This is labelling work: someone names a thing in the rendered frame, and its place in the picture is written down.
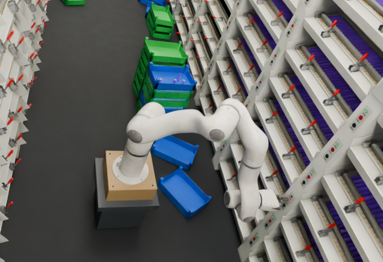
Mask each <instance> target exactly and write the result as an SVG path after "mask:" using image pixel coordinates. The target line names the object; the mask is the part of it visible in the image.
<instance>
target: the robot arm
mask: <svg viewBox="0 0 383 262"><path fill-rule="evenodd" d="M235 128H236V130H237V133H238V136H239V138H240V140H241V143H242V144H243V146H244V147H245V149H244V152H243V156H242V159H241V164H240V167H239V171H238V184H239V189H240V190H226V192H225V194H224V203H225V206H226V207H227V208H234V209H235V210H236V211H237V214H238V216H239V218H240V220H241V221H242V222H245V223H247V222H250V221H252V220H253V218H254V217H255V215H256V212H257V210H258V209H260V210H264V211H276V210H281V204H286V203H287V202H288V201H289V198H288V197H284V196H280V195H278V194H276V193H275V191H274V190H270V189H265V190H259V189H258V176H259V173H260V170H261V167H262V165H263V161H264V158H265V156H266V153H267V149H268V138H267V136H266V135H265V134H264V133H263V132H262V131H261V130H260V129H259V128H258V127H257V126H256V125H255V123H254V122H253V120H252V119H251V117H250V115H249V113H248V111H247V109H246V107H245V106H244V105H243V104H242V103H241V102H240V101H238V100H236V99H232V98H229V99H226V100H223V101H222V102H221V103H220V105H219V107H218V108H217V110H216V111H215V113H214V114H213V115H212V116H209V117H205V116H203V114H202V113H201V112H200V111H198V110H195V109H185V110H177V111H173V112H169V113H167V114H165V109H164V108H163V106H162V105H160V104H159V103H155V102H151V103H147V104H146V105H144V106H143V107H142V108H141V109H140V110H139V111H138V113H137V114H136V115H135V116H134V117H133V118H132V119H131V120H130V122H129V123H128V125H127V129H126V132H127V136H128V139H127V143H126V146H125V149H124V152H123V155H121V156H119V157H117V158H116V159H115V161H114V163H113V166H112V171H113V175H114V176H115V177H116V178H117V179H118V180H119V181H120V182H122V183H124V184H127V185H137V184H139V183H142V182H143V181H145V180H146V178H147V176H148V173H149V169H148V165H147V164H146V159H147V157H148V154H149V151H150V149H151V146H152V144H153V143H154V141H156V140H159V139H161V138H164V137H166V136H170V135H172V134H177V133H198V134H200V135H202V136H204V137H205V138H206V139H207V140H209V141H211V142H222V141H224V140H226V139H228V138H229V137H230V136H231V134H232V132H233V131H234V129H235Z"/></svg>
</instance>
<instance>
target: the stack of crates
mask: <svg viewBox="0 0 383 262"><path fill-rule="evenodd" d="M181 43H182V42H181V41H179V42H178V43H171V42H161V41H154V40H148V37H145V40H144V44H143V47H142V51H141V55H140V58H139V61H138V65H137V69H136V73H135V76H134V79H133V83H132V88H133V91H134V93H135V97H136V100H137V101H138V98H139V96H140V92H141V89H142V85H143V83H144V79H145V76H146V73H147V70H148V67H149V63H150V62H153V65H158V66H172V67H185V65H186V62H187V60H188V57H189V55H188V54H185V51H184V50H183V48H182V46H181Z"/></svg>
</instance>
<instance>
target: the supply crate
mask: <svg viewBox="0 0 383 262"><path fill-rule="evenodd" d="M188 69H189V65H186V66H185V67H172V66H164V65H153V62H150V63H149V67H148V70H147V71H148V74H149V77H150V80H151V82H152V85H153V88H154V89H166V90H180V91H194V89H195V86H196V85H197V81H196V80H193V78H192V76H191V74H190V72H189V70H188ZM179 73H181V77H180V79H179V81H176V83H175V84H173V82H174V79H177V77H178V74H179ZM160 78H162V82H161V83H159V82H160ZM183 80H185V84H182V81H183Z"/></svg>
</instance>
